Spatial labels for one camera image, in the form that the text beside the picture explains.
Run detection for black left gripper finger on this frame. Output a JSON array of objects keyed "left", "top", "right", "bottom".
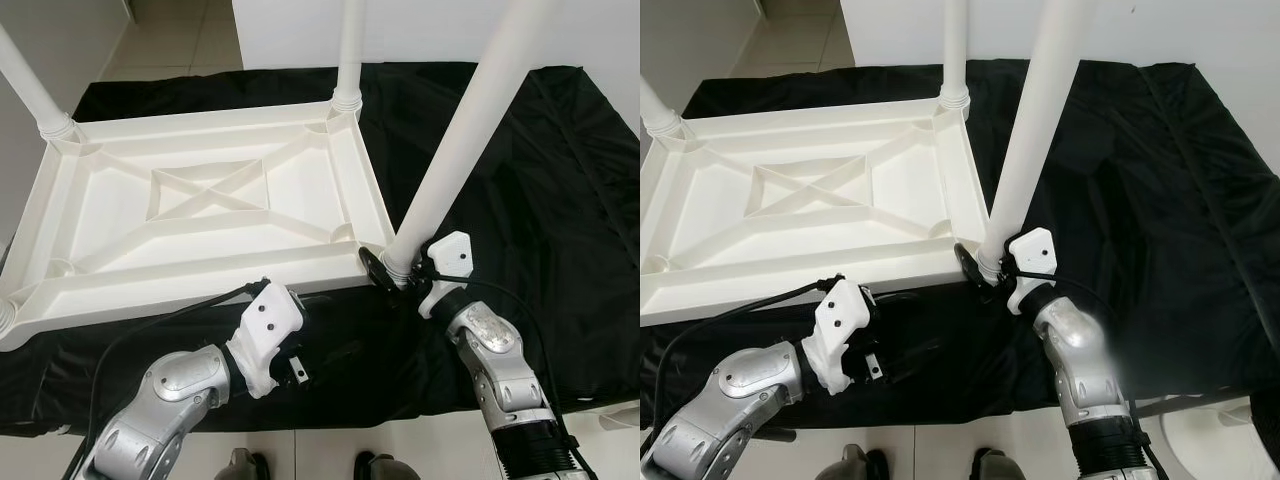
[
  {"left": 303, "top": 340, "right": 363, "bottom": 369},
  {"left": 880, "top": 336, "right": 943, "bottom": 365}
]

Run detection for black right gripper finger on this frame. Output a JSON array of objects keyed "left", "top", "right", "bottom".
[
  {"left": 952, "top": 242, "right": 997, "bottom": 290},
  {"left": 357, "top": 246, "right": 403, "bottom": 293}
]

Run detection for white plastic table top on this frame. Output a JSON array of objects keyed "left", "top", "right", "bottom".
[
  {"left": 640, "top": 98, "right": 993, "bottom": 328},
  {"left": 0, "top": 100, "right": 397, "bottom": 353}
]

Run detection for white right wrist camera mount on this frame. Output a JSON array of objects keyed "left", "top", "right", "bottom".
[
  {"left": 417, "top": 231, "right": 474, "bottom": 320},
  {"left": 1004, "top": 227, "right": 1059, "bottom": 317}
]

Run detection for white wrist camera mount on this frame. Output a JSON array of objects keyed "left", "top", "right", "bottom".
[
  {"left": 224, "top": 280, "right": 307, "bottom": 400},
  {"left": 417, "top": 231, "right": 474, "bottom": 320},
  {"left": 802, "top": 277, "right": 877, "bottom": 394},
  {"left": 1004, "top": 227, "right": 1059, "bottom": 317}
]

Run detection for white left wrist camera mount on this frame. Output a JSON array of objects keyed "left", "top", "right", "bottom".
[
  {"left": 224, "top": 280, "right": 307, "bottom": 400},
  {"left": 802, "top": 277, "right": 877, "bottom": 394}
]

